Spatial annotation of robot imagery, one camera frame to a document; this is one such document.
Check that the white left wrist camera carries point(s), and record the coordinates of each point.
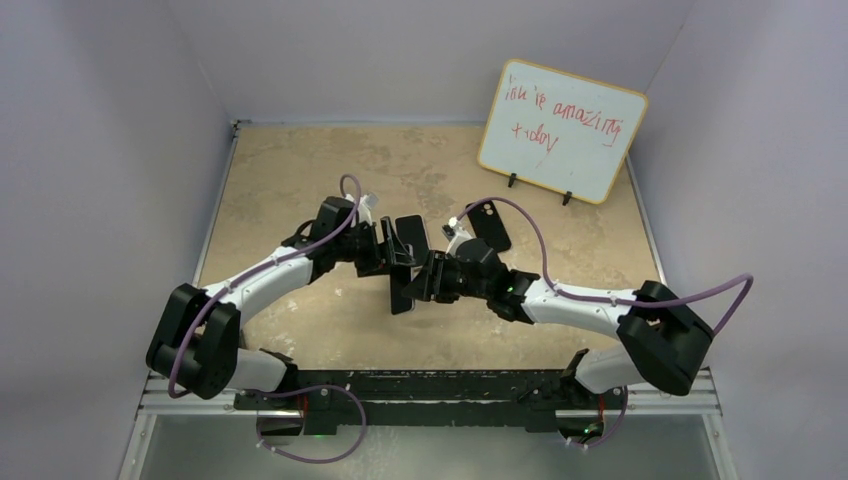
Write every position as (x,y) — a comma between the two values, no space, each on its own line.
(366,206)

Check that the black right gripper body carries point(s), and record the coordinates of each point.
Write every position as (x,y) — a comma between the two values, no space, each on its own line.
(454,283)

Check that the black smartphone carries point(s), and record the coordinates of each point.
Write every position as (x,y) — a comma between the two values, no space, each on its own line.
(412,233)

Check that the black phone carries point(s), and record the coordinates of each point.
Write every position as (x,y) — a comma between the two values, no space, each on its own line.
(400,275)

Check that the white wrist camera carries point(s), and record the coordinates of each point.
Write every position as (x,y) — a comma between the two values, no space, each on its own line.
(366,206)
(456,235)

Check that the black phone case with camera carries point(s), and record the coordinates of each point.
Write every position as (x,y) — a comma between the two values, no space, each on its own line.
(487,224)

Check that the whiteboard with red writing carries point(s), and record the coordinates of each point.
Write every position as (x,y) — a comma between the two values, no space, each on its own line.
(560,131)

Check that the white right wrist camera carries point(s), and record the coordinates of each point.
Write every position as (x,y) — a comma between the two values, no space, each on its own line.
(456,235)

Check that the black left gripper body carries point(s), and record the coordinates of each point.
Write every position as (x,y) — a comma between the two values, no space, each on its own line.
(360,247)

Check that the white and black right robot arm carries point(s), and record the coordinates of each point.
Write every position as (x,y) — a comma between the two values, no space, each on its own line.
(660,341)

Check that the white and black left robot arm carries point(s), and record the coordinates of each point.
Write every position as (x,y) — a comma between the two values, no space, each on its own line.
(197,342)

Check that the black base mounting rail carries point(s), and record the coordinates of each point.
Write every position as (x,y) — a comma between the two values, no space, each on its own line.
(535,400)

